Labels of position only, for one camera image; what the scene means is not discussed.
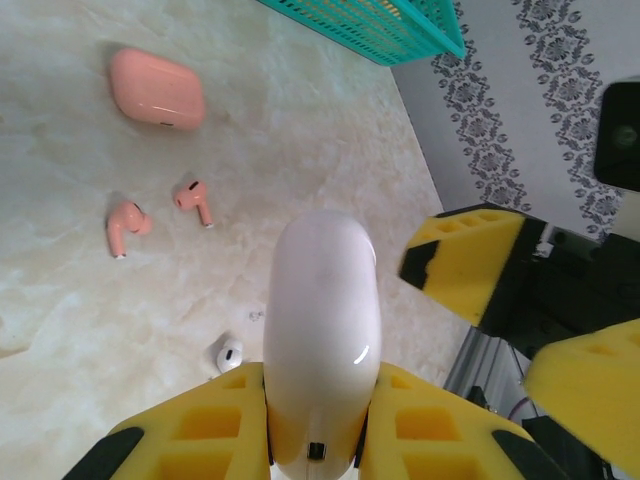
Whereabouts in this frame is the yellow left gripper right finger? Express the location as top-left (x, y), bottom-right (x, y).
top-left (355, 360), bottom-right (571, 480)

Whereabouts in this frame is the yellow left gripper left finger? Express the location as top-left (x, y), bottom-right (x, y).
top-left (62, 360), bottom-right (275, 480)

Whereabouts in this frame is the white earbud charging case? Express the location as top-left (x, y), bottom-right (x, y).
top-left (262, 209), bottom-right (384, 480)

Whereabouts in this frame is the pink wireless earbud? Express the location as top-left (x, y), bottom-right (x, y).
top-left (172, 178), bottom-right (215, 230)
top-left (105, 199), bottom-right (154, 261)

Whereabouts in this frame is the pink earbud charging case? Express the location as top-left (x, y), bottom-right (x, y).
top-left (109, 47), bottom-right (207, 132)

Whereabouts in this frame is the teal plastic basket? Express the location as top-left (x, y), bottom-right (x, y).
top-left (254, 0), bottom-right (469, 69)

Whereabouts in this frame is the white wireless earbud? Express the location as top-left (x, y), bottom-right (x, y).
top-left (215, 335), bottom-right (246, 374)

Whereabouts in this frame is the aluminium table side rail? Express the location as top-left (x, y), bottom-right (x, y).
top-left (442, 324), bottom-right (531, 431)

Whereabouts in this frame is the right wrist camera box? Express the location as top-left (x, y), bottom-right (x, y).
top-left (593, 74), bottom-right (640, 194)

